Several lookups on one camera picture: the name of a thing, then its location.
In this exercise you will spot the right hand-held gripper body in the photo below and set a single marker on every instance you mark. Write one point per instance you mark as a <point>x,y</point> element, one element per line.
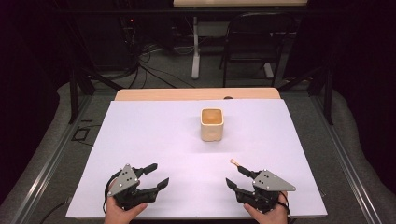
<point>271,183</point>

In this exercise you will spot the black metal frame stand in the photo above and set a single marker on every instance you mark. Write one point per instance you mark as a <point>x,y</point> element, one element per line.
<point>328,93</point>
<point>73,93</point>

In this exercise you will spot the person's left hand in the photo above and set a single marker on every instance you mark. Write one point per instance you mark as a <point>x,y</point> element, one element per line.
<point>120,216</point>

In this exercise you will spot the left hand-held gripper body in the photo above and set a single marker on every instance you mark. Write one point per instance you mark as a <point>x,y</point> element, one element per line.
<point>124,182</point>

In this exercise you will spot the cream square ceramic cup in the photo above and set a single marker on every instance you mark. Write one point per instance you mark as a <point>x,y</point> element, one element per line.
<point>211,132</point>

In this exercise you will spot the black folding chair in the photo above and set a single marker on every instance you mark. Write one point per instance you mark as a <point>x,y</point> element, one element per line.
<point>258,37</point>

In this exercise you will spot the pale desk with white legs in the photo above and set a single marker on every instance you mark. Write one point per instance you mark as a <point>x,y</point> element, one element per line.
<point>195,46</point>

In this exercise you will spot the white table cover sheet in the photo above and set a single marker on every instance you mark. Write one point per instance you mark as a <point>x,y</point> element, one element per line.
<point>155,140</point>

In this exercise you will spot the person's right hand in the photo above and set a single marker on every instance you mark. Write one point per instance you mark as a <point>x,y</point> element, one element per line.
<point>274,216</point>

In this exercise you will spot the small tan wooden stick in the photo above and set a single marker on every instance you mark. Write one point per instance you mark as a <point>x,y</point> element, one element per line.
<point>233,161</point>

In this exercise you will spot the aluminium floor rail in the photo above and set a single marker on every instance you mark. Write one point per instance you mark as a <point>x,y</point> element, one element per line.
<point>345,168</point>
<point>46,168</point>

